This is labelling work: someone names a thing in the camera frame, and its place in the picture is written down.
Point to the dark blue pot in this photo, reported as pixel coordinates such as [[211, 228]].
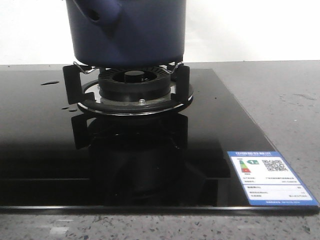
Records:
[[127, 33]]

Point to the black pot support grate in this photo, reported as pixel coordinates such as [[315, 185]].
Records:
[[87, 96]]

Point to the black gas burner head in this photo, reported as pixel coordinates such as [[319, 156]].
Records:
[[131, 85]]

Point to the black glass gas stove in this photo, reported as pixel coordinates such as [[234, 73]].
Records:
[[55, 159]]

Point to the blue energy label sticker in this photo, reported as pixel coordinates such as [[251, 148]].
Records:
[[268, 180]]

